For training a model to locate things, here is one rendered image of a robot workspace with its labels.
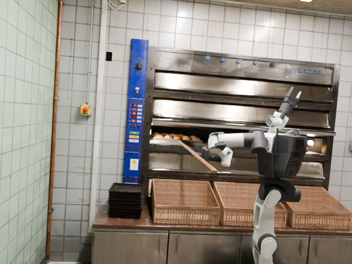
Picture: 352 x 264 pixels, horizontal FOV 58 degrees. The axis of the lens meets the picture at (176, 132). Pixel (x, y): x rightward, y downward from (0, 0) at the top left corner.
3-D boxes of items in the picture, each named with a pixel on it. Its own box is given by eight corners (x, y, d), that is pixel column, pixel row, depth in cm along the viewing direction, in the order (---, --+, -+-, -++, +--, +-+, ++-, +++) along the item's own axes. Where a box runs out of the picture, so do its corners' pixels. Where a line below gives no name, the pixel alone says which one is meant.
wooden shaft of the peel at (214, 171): (217, 175, 173) (218, 169, 173) (211, 174, 173) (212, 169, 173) (180, 142, 343) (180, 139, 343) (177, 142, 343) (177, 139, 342)
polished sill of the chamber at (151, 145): (149, 147, 309) (149, 143, 309) (321, 157, 330) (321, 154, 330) (149, 147, 303) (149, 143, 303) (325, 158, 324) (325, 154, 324)
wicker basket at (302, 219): (267, 210, 318) (270, 184, 317) (319, 212, 326) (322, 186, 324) (291, 229, 270) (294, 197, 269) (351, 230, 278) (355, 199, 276)
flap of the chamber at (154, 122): (152, 123, 287) (151, 125, 307) (336, 135, 308) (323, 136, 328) (152, 120, 287) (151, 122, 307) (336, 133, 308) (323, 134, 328)
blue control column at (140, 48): (125, 205, 496) (135, 66, 483) (136, 205, 498) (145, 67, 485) (117, 264, 304) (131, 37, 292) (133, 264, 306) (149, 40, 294)
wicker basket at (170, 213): (150, 206, 305) (151, 177, 304) (207, 208, 313) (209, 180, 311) (152, 224, 257) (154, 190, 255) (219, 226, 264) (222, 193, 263)
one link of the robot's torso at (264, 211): (267, 245, 239) (275, 185, 237) (277, 256, 222) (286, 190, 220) (248, 244, 238) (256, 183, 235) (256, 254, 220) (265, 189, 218)
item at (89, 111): (81, 114, 294) (81, 103, 294) (92, 116, 295) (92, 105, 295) (79, 114, 287) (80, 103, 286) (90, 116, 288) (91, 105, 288)
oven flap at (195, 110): (151, 116, 301) (153, 97, 307) (327, 129, 322) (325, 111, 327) (152, 115, 297) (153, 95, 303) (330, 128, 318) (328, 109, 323)
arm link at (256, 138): (243, 152, 213) (264, 151, 211) (244, 146, 205) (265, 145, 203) (241, 136, 218) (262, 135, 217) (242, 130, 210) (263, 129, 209)
